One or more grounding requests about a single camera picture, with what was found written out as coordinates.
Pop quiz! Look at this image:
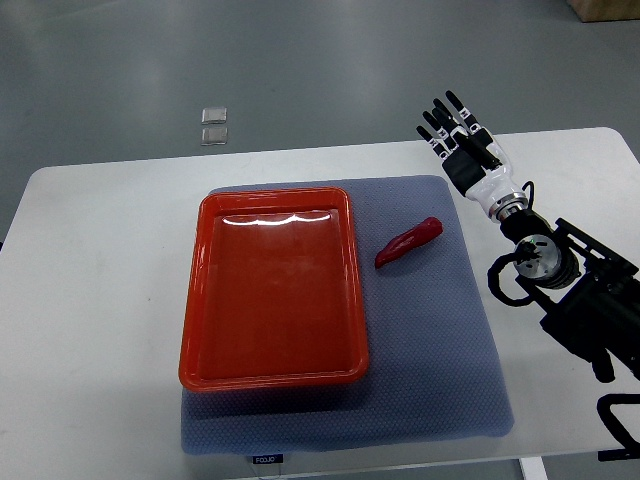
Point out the cardboard box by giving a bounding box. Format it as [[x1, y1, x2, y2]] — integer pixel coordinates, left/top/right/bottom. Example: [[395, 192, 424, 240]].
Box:
[[567, 0, 639, 23]]

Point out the black cable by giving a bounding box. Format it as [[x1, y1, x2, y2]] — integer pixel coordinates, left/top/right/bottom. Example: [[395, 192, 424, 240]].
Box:
[[487, 252, 539, 306]]

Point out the red plastic tray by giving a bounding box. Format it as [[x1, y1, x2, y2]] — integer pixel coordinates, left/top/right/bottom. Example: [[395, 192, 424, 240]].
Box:
[[178, 187, 369, 393]]

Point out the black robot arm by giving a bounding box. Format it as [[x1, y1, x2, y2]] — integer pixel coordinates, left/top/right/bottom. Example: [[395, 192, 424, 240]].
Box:
[[487, 182, 639, 383]]

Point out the dark blue edge label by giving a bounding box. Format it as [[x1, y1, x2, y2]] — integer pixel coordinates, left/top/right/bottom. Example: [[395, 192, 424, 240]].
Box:
[[597, 449, 636, 462]]

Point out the black table label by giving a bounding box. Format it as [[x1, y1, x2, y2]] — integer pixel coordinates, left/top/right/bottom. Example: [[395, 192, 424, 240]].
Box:
[[252, 454, 284, 465]]

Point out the red pepper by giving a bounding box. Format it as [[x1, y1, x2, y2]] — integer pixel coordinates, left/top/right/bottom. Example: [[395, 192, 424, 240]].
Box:
[[374, 217, 444, 269]]

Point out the upper metal floor plate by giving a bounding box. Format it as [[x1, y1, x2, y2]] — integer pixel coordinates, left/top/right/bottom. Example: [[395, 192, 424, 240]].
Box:
[[201, 106, 227, 125]]

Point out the white table leg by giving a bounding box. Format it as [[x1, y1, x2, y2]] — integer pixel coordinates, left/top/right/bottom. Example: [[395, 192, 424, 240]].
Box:
[[519, 456, 548, 480]]

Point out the blue-grey cushion mat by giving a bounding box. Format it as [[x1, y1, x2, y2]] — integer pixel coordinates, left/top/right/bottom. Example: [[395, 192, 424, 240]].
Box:
[[181, 175, 514, 456]]

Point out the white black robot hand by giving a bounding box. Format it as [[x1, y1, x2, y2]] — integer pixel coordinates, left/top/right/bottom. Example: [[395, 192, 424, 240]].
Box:
[[416, 90, 531, 223]]

